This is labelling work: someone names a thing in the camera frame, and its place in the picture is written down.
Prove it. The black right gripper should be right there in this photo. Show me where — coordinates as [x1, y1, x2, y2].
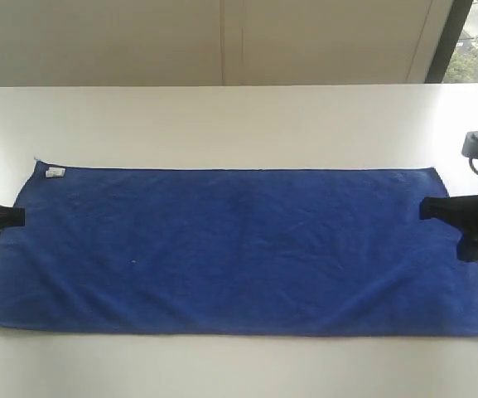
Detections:
[419, 195, 478, 262]

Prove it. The blue towel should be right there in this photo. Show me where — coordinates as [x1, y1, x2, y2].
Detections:
[0, 162, 478, 337]

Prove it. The white clothing label tag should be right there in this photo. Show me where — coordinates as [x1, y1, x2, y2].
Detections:
[45, 167, 65, 178]

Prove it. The black window frame post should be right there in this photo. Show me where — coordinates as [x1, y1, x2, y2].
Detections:
[424, 0, 473, 84]

